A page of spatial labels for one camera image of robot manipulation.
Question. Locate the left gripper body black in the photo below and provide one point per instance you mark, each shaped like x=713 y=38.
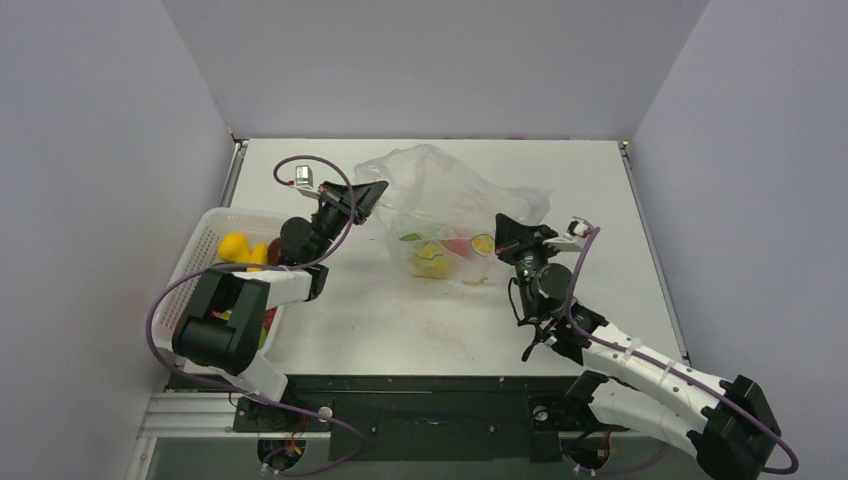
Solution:
x=333 y=216

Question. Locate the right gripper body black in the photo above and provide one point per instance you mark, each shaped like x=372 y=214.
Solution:
x=521 y=244

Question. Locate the clear plastic bag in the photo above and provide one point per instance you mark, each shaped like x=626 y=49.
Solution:
x=433 y=196

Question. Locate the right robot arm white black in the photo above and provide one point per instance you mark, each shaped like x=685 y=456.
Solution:
x=727 y=426

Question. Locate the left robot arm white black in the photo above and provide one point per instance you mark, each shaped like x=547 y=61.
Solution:
x=299 y=251

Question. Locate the dark red fake plum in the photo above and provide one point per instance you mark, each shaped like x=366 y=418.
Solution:
x=274 y=251

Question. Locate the yellow fake lemon in bag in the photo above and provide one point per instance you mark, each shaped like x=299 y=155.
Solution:
x=436 y=267

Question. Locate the yellow fake banana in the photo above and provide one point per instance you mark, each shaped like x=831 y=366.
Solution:
x=258 y=257

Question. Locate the yellow fake pear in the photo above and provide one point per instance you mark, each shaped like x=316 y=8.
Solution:
x=234 y=247

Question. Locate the white plastic basket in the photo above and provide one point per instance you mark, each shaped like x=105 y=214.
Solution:
x=212 y=265

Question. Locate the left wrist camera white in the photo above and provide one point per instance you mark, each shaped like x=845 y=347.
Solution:
x=304 y=182

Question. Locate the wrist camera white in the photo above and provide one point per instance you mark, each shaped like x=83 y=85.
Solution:
x=573 y=239
x=304 y=182

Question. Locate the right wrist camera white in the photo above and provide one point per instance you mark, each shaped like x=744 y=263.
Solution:
x=573 y=239

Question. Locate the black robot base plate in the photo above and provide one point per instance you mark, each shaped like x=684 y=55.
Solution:
x=471 y=418

